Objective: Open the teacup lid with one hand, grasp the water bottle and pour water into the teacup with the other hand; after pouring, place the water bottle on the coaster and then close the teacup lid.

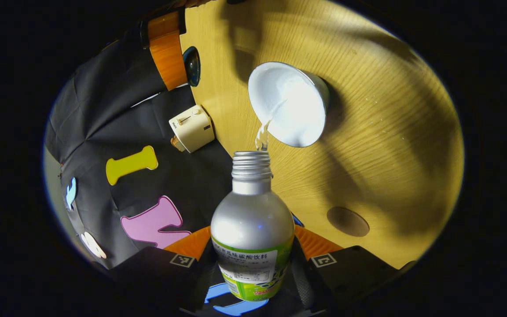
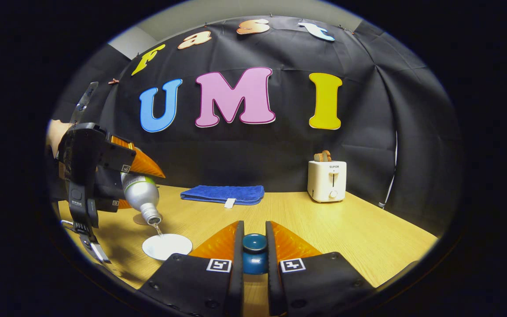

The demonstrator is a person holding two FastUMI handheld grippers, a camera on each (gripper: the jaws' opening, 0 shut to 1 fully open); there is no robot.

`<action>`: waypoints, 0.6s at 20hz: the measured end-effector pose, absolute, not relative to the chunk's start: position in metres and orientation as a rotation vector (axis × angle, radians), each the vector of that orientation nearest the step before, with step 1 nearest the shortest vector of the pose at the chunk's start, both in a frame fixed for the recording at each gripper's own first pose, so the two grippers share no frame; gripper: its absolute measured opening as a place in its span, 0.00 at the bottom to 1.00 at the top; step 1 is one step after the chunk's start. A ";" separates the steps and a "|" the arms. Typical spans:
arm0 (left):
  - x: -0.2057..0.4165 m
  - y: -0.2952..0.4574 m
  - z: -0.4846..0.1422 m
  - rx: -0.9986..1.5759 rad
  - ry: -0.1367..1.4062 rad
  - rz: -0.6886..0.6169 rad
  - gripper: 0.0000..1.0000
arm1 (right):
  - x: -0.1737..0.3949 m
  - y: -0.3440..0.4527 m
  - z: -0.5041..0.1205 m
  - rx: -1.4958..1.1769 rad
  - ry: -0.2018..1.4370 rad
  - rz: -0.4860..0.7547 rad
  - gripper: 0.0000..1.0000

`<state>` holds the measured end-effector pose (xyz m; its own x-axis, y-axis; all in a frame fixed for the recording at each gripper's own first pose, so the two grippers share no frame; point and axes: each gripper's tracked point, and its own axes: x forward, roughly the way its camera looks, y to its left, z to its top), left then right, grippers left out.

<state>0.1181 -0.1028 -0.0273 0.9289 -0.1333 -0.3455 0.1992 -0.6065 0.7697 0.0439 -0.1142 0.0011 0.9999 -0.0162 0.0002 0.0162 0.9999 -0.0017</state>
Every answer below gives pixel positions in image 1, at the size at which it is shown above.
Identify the dark teal teacup lid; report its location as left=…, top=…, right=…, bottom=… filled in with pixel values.
left=182, top=46, right=201, bottom=87

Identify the silver green label water bottle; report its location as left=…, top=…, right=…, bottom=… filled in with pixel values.
left=210, top=151, right=295, bottom=302

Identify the cream white toaster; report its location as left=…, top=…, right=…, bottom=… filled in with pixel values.
left=169, top=104, right=215, bottom=154

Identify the round brown coaster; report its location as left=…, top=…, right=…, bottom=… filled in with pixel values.
left=327, top=206, right=370, bottom=237

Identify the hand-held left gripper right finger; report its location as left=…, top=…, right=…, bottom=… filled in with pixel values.
left=291, top=225, right=417, bottom=315

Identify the black backdrop cloth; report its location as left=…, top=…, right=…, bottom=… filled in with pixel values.
left=44, top=37, right=316, bottom=317

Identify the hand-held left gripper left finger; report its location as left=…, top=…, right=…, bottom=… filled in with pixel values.
left=108, top=226, right=217, bottom=315

